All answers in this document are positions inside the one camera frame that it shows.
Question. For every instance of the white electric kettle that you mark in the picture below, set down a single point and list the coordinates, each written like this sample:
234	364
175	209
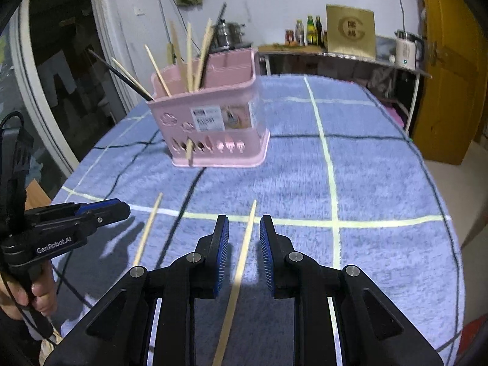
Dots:
406	51

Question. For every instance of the white toilet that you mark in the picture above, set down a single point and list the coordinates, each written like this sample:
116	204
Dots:
103	103

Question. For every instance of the yellow label sauce bottle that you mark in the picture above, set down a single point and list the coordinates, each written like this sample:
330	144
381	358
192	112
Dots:
310	33

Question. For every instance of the dark sauce bottle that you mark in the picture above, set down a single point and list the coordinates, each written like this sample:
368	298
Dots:
319	31

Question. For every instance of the steel kitchen table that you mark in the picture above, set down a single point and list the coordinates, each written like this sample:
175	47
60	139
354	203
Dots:
343	54

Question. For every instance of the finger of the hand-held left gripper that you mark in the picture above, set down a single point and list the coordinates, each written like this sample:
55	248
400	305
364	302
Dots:
97	206
114	213

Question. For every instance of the black induction cooker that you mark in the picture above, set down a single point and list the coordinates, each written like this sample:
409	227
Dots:
244	45

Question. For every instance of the pink storage box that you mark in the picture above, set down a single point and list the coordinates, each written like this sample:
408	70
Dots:
394	112

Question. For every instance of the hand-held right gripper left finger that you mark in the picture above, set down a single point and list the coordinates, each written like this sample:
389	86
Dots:
223	251

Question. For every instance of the beige power strip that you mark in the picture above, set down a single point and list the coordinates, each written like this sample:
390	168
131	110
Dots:
169	54

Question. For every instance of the black chopstick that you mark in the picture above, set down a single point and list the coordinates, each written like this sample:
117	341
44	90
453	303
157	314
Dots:
218	26
118	73

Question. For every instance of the yellow wooden door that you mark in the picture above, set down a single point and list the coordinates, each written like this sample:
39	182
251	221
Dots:
450	84

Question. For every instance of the clear bottle white label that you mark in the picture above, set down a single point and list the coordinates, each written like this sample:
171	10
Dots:
300	35

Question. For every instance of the wooden cutting board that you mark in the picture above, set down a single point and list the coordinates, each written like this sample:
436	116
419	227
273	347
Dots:
274	47

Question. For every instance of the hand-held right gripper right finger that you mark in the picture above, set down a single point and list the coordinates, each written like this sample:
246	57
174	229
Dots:
267	251

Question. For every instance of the steel steamer pot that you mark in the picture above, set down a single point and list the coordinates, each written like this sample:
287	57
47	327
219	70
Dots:
230	34

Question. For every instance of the white sliding door frame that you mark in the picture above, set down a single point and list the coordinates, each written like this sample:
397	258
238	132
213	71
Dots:
103	45

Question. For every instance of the pale hanging garment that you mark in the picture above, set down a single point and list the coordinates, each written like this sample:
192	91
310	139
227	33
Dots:
57	76

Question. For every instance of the gold square board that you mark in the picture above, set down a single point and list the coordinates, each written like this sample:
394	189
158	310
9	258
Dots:
350	32

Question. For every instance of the red sauce jar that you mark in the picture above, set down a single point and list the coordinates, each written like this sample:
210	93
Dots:
289	37

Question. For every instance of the white wall switch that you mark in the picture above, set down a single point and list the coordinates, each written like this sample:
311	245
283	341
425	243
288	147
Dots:
140	10

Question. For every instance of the pink plastic utensil basket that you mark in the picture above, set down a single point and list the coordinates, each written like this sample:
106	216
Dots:
228	133

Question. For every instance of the person's left hand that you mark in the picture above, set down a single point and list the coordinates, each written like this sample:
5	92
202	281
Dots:
44	295

